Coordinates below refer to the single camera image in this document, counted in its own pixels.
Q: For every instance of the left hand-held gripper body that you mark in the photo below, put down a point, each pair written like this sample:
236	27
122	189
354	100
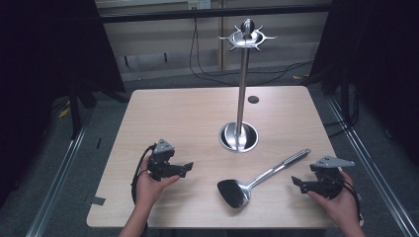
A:
160	157

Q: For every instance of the yellow floor tape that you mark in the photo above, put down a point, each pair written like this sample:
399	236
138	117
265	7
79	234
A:
64	112

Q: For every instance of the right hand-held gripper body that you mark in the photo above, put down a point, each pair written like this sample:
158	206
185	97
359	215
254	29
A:
329	182

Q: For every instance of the grey tape piece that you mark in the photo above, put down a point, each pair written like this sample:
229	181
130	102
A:
96	200

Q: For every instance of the dark curtain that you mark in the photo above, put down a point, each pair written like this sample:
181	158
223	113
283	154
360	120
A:
42	65
378	59

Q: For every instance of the person's left hand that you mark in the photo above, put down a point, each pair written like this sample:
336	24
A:
148	191

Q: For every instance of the metal utensil rack stand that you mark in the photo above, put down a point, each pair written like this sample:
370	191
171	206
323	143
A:
242	85

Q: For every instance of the black metal stand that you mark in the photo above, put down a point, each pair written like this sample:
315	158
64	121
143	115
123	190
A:
77	112

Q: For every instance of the wall power socket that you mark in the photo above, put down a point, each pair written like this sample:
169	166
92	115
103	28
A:
199	4

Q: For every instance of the black horizontal bar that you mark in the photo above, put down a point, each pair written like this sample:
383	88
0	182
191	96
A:
214	13

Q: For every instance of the metal floor rail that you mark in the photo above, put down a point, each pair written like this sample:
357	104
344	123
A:
56	184
372	174

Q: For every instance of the round table grommet hole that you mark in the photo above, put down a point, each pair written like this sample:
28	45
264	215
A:
253	99

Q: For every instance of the person's right hand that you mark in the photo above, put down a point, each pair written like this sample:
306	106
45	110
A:
342	205

